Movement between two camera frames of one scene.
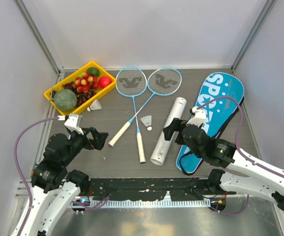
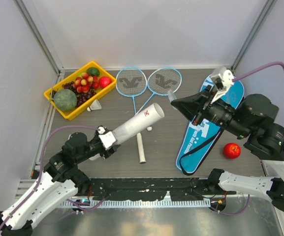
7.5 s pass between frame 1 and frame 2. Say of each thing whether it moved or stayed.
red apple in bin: stayed
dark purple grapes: stayed
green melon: stayed
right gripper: moved
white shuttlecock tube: moved
